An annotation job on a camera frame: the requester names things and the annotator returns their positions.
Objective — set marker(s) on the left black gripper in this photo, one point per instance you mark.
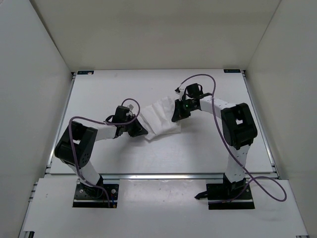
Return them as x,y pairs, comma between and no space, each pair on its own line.
138,130

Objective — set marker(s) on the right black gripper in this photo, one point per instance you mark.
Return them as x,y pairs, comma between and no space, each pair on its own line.
179,113

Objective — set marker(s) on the white pleated skirt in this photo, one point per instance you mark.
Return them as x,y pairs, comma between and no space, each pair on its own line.
156,118

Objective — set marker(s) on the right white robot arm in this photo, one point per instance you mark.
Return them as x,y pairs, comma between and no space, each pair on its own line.
238,129

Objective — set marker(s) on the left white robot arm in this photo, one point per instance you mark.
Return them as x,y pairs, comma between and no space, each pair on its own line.
76,144

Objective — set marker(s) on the right blue corner label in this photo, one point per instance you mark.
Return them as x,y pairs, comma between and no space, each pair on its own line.
232,71

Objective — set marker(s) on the blue corner label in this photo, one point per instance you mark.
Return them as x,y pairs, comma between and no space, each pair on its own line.
85,72
232,71

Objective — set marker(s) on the left blue corner label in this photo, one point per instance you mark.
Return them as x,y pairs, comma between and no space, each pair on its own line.
85,72

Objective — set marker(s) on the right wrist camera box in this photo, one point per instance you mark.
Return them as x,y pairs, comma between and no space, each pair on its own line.
181,94

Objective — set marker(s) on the aluminium front rail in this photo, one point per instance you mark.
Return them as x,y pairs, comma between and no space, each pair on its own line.
163,176

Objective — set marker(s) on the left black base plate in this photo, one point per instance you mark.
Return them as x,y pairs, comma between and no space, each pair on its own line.
90,197

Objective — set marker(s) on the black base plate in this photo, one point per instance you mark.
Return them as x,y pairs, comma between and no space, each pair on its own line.
90,197
220,199

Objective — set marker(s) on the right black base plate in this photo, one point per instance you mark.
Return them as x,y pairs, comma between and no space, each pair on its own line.
220,199

